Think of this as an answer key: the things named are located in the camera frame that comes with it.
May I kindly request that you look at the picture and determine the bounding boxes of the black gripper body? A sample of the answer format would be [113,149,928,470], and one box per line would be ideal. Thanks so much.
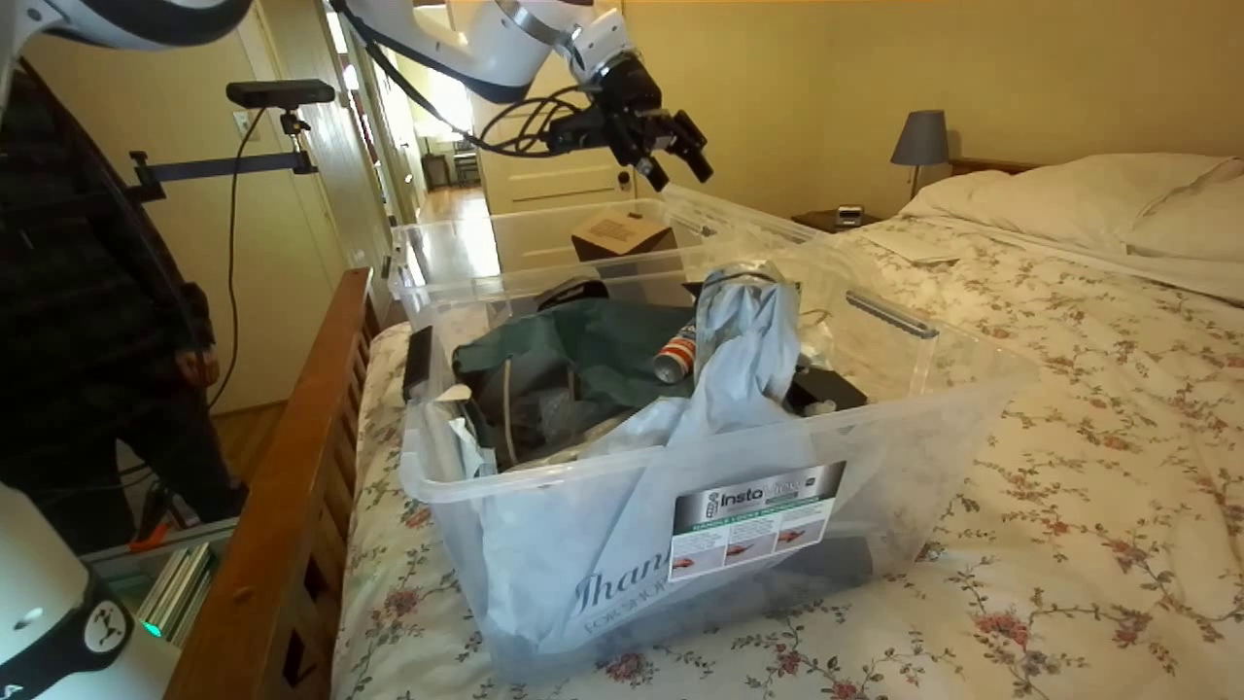
[567,51,681,164]

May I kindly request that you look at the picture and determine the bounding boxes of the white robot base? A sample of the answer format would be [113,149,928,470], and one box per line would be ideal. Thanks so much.
[0,485,177,700]

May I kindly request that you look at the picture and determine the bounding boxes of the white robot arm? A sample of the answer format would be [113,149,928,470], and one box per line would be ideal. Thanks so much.
[0,0,713,190]

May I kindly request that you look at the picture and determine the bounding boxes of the brown cardboard box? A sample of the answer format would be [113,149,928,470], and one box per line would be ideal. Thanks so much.
[573,214,671,260]

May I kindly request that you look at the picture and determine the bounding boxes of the far clear plastic container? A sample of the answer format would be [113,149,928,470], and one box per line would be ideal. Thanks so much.
[382,188,814,315]

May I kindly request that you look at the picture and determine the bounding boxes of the wooden nightstand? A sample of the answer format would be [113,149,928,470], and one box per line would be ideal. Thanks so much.
[793,203,882,234]

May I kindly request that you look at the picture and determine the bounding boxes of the small orange-capped bottle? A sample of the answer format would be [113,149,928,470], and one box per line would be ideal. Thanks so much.
[654,331,694,380]

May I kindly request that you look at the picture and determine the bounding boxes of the dark green cloth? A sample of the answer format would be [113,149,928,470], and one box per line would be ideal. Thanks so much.
[449,300,691,468]

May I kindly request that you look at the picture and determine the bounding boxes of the grey bedside lamp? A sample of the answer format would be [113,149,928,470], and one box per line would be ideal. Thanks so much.
[889,111,947,190]

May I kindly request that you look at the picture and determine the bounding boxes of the grey remote on bed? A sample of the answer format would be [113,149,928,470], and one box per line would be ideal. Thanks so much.
[846,289,938,339]

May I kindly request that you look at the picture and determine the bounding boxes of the large clear plastic bin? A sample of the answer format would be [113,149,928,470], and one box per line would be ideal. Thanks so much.
[399,248,1025,681]

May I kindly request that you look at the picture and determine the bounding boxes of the grey plastic bag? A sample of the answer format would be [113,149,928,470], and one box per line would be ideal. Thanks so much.
[449,269,819,654]

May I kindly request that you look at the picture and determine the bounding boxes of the white pillow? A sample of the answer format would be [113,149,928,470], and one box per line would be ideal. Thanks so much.
[906,151,1244,302]

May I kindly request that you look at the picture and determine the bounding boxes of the person in dark clothes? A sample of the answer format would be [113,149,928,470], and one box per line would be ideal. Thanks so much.
[0,65,246,551]

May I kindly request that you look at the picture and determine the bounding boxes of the floral bed cover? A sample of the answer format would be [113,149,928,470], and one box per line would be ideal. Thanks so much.
[330,218,1244,700]

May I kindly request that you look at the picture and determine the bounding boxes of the wooden bed footboard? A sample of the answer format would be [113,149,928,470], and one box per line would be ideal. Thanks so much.
[166,271,378,700]

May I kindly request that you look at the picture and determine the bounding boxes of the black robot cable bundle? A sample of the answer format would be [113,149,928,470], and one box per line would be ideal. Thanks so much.
[339,0,615,164]

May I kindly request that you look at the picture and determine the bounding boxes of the black camera on mount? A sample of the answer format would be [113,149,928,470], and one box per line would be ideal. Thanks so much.
[127,78,333,203]

